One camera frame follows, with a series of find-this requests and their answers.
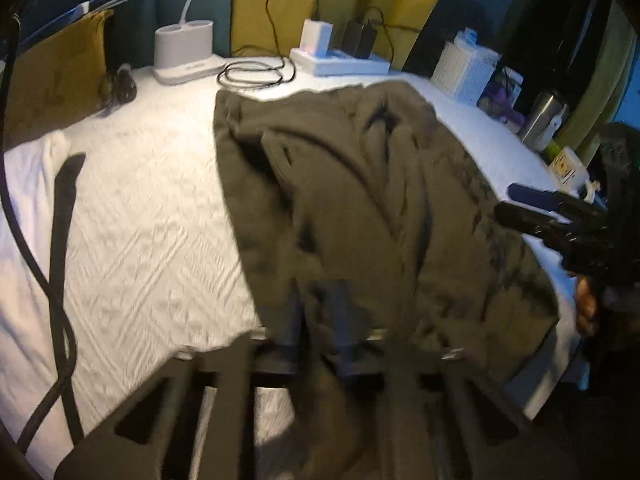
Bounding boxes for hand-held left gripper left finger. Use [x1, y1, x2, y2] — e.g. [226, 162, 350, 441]
[54, 280, 311, 480]

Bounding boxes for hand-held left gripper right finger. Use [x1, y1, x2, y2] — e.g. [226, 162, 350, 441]
[330, 280, 531, 480]

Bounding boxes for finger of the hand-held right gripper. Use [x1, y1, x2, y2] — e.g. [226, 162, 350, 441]
[494, 201, 608, 271]
[507, 183, 608, 221]

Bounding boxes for olive brown printed t-shirt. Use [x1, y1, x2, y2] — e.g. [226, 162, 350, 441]
[212, 80, 561, 480]

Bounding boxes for person's right hand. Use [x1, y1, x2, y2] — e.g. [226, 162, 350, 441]
[574, 277, 601, 338]

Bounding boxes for white bear print mug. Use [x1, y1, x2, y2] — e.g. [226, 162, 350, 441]
[549, 146, 591, 192]

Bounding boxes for stainless steel tumbler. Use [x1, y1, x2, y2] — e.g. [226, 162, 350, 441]
[517, 89, 570, 153]

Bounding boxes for purple cloth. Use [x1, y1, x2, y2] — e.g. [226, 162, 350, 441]
[477, 85, 526, 128]

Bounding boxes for glass jar white lid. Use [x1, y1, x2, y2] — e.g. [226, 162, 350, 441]
[502, 67, 525, 101]

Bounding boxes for narrow yellow curtain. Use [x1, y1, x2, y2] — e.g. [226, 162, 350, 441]
[555, 0, 631, 151]

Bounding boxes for white plastic basket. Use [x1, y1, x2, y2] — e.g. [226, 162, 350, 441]
[431, 40, 502, 106]

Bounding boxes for white paper packets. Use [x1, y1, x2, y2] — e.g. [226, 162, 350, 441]
[452, 27, 493, 53]

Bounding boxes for dark glass window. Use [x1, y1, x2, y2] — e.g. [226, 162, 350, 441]
[405, 0, 640, 126]

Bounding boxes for white power strip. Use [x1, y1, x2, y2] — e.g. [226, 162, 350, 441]
[290, 47, 391, 78]

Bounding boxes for black charger plug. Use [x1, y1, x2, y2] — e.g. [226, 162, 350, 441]
[342, 21, 378, 61]

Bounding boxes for white charger plug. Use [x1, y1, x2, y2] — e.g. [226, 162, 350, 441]
[300, 19, 335, 56]

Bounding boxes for white pillow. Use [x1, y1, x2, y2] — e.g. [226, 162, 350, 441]
[0, 129, 81, 311]

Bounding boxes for white desk lamp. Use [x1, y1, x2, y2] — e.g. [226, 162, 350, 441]
[152, 0, 228, 86]

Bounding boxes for brown cardboard box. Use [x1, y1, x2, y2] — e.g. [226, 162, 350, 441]
[0, 7, 116, 151]

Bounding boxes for teal curtain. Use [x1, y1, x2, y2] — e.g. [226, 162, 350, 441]
[115, 0, 241, 61]

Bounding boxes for dark tablet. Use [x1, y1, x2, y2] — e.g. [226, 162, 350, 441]
[10, 0, 151, 46]

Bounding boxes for black charger cable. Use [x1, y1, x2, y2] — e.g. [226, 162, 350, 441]
[362, 6, 426, 33]

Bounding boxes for black flat strap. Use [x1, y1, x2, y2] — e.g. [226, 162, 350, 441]
[47, 152, 88, 446]

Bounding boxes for black coiled charging cable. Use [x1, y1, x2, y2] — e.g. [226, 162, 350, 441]
[216, 0, 321, 92]

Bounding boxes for black thick cable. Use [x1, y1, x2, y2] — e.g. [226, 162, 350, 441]
[0, 10, 78, 461]

